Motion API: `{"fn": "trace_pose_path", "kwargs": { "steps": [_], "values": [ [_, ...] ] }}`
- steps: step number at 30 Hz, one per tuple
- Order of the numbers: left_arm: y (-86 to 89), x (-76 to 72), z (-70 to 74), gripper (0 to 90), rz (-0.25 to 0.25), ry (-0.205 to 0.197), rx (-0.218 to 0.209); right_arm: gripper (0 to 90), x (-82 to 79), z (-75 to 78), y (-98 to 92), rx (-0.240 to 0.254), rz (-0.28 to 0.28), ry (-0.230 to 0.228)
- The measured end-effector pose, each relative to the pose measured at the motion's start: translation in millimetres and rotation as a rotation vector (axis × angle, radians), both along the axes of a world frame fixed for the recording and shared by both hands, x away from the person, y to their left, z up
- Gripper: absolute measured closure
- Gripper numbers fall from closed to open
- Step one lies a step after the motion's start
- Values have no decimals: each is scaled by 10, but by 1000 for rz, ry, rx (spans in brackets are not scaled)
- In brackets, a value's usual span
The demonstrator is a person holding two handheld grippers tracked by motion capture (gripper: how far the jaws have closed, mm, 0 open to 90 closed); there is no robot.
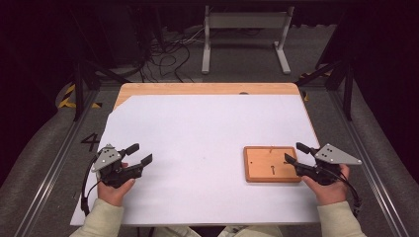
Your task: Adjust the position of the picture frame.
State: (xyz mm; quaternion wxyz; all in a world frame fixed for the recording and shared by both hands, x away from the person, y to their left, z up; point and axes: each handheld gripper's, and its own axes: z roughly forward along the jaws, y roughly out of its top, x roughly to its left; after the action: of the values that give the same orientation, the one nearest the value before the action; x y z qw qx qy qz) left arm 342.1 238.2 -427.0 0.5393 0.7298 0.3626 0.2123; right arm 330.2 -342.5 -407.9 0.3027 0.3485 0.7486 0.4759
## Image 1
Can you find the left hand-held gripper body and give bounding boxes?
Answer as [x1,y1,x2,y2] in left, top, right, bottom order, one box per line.
[91,143,145,190]

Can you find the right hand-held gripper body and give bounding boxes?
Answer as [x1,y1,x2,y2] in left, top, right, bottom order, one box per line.
[293,143,363,187]

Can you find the wooden picture frame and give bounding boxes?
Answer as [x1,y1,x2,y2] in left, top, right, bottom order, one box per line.
[243,145,302,184]

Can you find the person's left hand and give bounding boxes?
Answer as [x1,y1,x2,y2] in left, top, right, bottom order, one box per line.
[97,162,136,207]

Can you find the person's right hand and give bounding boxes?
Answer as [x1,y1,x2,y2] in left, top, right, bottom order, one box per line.
[300,163,351,207]

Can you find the yellow black hazard tape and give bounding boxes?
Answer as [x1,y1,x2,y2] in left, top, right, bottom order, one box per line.
[298,70,332,103]
[57,83,103,110]

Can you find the white paper sheet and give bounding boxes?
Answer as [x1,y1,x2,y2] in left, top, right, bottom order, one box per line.
[69,94,326,227]

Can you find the black metal stand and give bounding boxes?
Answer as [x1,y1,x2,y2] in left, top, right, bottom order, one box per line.
[294,9,356,122]
[69,9,130,122]

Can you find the person's legs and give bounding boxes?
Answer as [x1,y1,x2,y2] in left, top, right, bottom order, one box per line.
[153,224,285,237]

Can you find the white metal stand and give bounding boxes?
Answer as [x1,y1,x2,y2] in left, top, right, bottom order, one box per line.
[201,5,295,76]

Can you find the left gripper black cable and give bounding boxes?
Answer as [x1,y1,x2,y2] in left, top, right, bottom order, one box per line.
[80,160,101,217]

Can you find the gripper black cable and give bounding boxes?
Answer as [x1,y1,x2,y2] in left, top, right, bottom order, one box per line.
[332,168,363,218]
[80,160,101,217]

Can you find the aluminium floor rail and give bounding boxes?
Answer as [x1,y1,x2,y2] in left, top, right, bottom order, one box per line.
[329,89,410,237]
[13,89,100,237]

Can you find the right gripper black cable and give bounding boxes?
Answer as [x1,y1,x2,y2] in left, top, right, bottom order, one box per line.
[332,168,363,218]

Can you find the tangle of black floor cables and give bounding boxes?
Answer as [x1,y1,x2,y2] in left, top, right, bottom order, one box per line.
[139,28,206,84]

